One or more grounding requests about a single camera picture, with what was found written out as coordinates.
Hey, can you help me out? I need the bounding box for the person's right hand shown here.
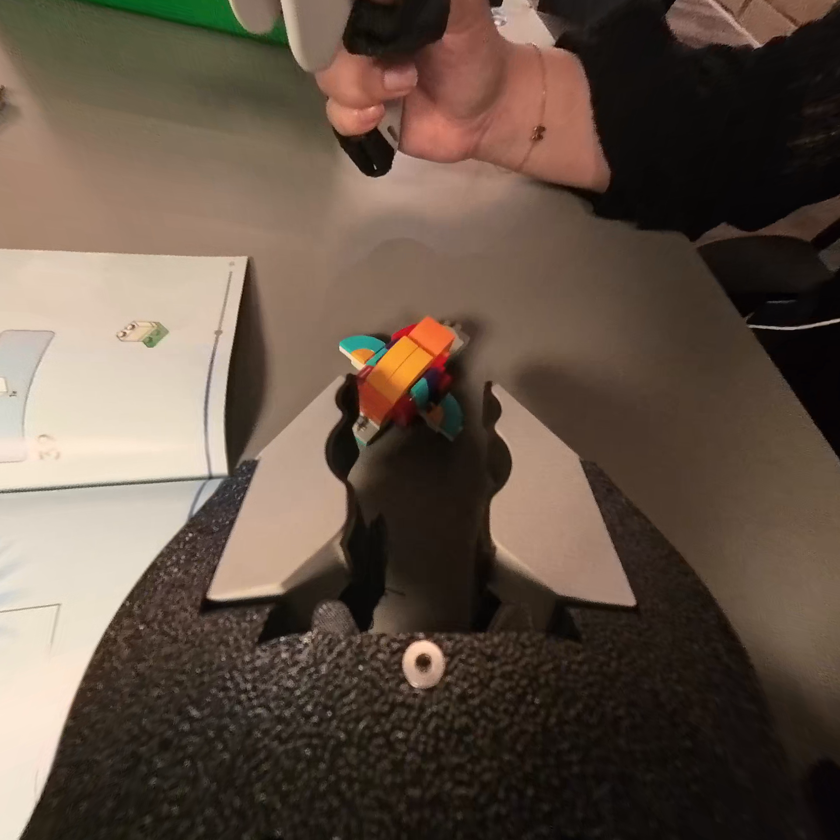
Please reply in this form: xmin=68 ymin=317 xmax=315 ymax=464
xmin=315 ymin=0 xmax=552 ymax=173

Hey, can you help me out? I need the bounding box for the colourful lego model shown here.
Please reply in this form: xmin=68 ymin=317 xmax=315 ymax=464
xmin=338 ymin=315 xmax=472 ymax=447

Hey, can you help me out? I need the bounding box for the instruction booklet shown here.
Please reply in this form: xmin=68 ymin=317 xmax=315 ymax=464
xmin=0 ymin=248 xmax=250 ymax=828

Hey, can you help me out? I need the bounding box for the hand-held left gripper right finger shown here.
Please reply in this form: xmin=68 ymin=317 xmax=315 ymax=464
xmin=483 ymin=381 xmax=637 ymax=632

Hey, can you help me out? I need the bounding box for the person's right forearm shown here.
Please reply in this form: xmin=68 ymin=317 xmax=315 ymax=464
xmin=538 ymin=0 xmax=840 ymax=240

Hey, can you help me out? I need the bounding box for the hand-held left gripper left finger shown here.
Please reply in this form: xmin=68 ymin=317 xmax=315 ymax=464
xmin=205 ymin=375 xmax=388 ymax=627

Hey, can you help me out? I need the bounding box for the green plastic bin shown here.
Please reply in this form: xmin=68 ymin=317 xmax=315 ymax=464
xmin=85 ymin=0 xmax=290 ymax=47

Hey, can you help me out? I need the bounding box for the thin gold bracelet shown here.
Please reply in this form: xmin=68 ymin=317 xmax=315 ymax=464
xmin=512 ymin=42 xmax=552 ymax=173

